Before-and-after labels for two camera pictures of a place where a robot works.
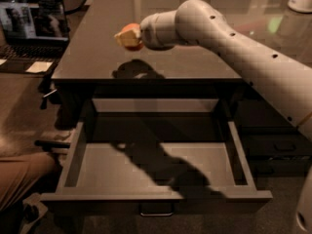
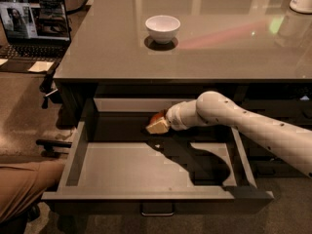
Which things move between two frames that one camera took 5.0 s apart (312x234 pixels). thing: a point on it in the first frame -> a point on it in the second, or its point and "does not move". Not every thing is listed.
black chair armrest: x=50 y=144 does not move
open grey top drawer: x=157 y=156 does not move
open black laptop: x=33 y=28 does not move
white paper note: x=39 y=67 does not move
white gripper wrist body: x=148 y=33 -> x=173 y=118
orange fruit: x=132 y=26 -> x=158 y=116
